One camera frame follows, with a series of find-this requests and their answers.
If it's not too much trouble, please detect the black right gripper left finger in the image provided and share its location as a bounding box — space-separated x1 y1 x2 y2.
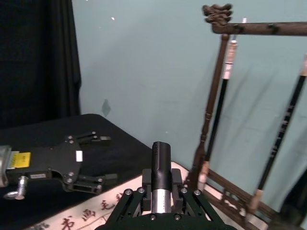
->
105 168 154 225

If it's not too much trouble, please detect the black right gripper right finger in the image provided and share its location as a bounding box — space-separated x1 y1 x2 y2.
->
171 168 218 221

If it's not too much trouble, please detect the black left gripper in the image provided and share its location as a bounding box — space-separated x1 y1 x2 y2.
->
5 130 118 194

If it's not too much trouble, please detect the black and silver brush handle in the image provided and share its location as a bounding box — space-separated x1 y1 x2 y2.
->
152 141 172 214

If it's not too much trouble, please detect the black table cloth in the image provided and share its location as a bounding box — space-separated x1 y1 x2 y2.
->
0 113 154 230

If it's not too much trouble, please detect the white calligraphy mat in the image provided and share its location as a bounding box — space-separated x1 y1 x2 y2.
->
23 160 242 230

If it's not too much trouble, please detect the black calligraphy brush white collar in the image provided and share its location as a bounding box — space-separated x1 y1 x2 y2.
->
197 35 238 190

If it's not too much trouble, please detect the dark wooden brush rack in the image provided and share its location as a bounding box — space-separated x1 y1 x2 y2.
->
184 3 307 230

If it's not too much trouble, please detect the black curtain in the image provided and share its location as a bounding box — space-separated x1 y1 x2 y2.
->
0 0 82 131

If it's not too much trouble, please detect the long black calligraphy brush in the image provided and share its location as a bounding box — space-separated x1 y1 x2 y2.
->
246 54 307 218

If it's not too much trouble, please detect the silver cable plug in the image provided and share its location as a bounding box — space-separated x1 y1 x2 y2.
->
3 175 28 200

